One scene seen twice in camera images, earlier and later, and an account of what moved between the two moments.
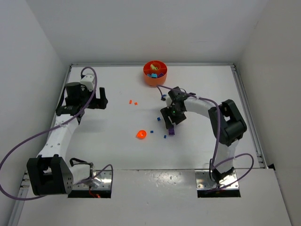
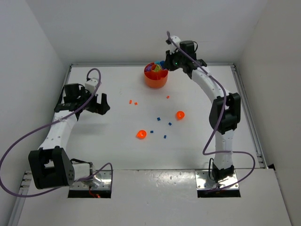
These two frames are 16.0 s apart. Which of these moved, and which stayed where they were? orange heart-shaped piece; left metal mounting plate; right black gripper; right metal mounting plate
Moved: right black gripper
Stayed: left metal mounting plate; right metal mounting plate; orange heart-shaped piece
